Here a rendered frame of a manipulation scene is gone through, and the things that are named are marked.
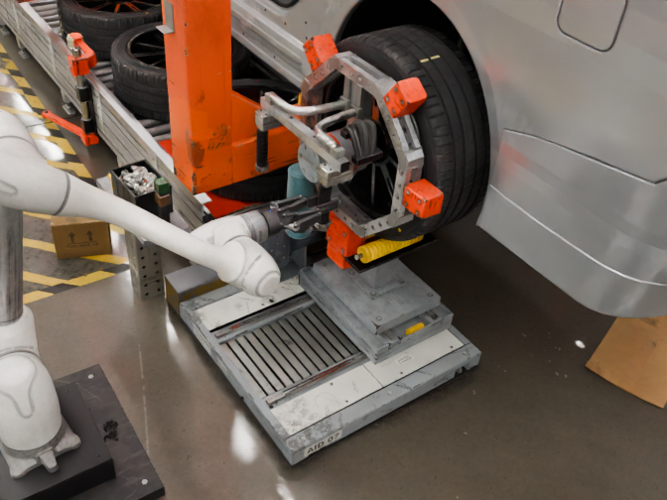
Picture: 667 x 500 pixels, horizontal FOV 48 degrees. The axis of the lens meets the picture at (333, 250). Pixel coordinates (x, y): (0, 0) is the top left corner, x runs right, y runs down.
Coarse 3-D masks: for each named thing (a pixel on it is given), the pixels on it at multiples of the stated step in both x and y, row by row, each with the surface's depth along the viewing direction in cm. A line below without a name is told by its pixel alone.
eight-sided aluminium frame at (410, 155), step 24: (312, 72) 233; (336, 72) 229; (360, 72) 212; (312, 96) 241; (312, 120) 250; (384, 120) 210; (408, 120) 209; (408, 144) 211; (408, 168) 209; (336, 192) 252; (360, 216) 245; (384, 216) 225; (408, 216) 222
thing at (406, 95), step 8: (400, 80) 201; (408, 80) 201; (416, 80) 203; (392, 88) 202; (400, 88) 200; (408, 88) 201; (416, 88) 202; (384, 96) 206; (392, 96) 203; (400, 96) 201; (408, 96) 200; (416, 96) 201; (424, 96) 202; (392, 104) 205; (400, 104) 202; (408, 104) 200; (416, 104) 203; (392, 112) 205; (400, 112) 203; (408, 112) 207
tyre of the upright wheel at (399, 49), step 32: (384, 32) 223; (416, 32) 223; (384, 64) 215; (416, 64) 210; (448, 64) 214; (448, 96) 210; (480, 96) 215; (448, 128) 209; (480, 128) 215; (448, 160) 211; (480, 160) 218; (448, 192) 216; (480, 192) 227; (416, 224) 228; (448, 224) 240
